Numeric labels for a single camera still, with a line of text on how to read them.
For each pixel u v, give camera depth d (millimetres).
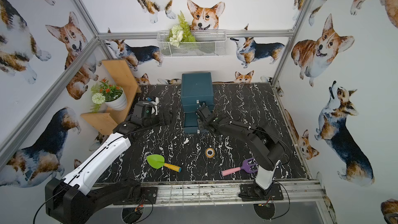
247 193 735
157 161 838
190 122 967
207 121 702
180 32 782
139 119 588
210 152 878
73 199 370
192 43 844
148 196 733
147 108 606
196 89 907
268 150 469
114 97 944
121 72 1027
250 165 838
